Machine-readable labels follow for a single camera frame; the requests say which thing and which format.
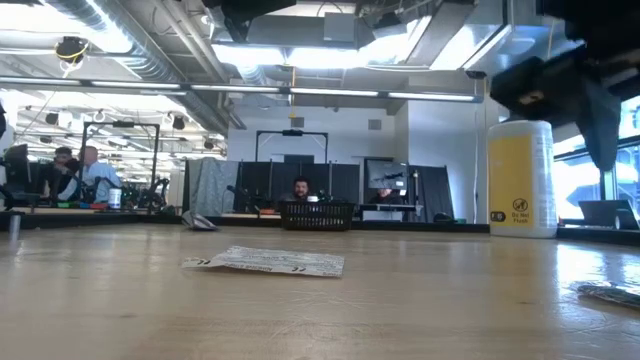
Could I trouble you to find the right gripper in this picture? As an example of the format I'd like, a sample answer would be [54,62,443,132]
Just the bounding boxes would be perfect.
[569,29,640,173]

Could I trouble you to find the narrow grey metal strip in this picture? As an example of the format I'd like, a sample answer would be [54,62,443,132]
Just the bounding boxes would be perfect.
[574,281,640,310]

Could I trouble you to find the large white printed sachet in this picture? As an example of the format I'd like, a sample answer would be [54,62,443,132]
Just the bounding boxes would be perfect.
[180,244,347,279]

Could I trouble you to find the grey open laptop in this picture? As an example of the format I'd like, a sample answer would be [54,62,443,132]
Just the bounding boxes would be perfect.
[578,199,640,232]

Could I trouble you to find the white wipes canister yellow label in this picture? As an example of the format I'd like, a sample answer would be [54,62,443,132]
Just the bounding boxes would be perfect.
[486,118,559,239]

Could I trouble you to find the black divider curtain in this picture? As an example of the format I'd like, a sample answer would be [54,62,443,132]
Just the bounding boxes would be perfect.
[407,164,455,224]

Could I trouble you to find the black computer monitor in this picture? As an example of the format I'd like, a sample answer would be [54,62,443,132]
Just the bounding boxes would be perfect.
[366,158,410,192]

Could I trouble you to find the person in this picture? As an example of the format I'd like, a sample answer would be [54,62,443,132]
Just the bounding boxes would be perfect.
[278,175,322,203]
[372,187,404,205]
[74,145,123,204]
[48,146,81,202]

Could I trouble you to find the black divider panels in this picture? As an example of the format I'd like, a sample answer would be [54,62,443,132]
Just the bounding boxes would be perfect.
[238,160,361,215]

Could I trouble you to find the long ceiling light bar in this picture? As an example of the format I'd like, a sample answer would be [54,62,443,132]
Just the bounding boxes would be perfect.
[0,77,484,104]

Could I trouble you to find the black plastic basket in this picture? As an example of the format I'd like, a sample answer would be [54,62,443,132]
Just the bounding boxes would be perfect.
[278,200,357,232]

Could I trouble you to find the grey cloth curtain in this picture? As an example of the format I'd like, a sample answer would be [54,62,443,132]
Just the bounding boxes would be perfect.
[185,156,240,217]

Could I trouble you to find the grey crumpled cloth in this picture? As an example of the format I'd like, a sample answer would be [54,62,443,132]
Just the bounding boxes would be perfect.
[180,209,220,232]

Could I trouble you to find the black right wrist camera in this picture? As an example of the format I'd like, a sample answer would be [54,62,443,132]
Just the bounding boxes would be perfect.
[489,53,584,127]

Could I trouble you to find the yellow hanging cord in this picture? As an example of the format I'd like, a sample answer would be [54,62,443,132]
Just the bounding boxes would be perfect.
[546,19,557,62]

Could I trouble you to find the black background rig frame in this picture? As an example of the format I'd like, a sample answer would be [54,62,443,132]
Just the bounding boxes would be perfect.
[255,129,330,164]
[81,120,162,204]

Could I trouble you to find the silver ventilation duct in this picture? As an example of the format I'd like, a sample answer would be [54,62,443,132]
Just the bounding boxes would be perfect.
[52,0,236,135]

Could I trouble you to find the black yellow cable reel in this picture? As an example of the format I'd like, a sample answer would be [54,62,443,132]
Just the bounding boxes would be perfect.
[53,35,91,65]

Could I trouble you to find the small silver post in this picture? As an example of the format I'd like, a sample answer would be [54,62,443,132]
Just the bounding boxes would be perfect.
[8,210,23,242]

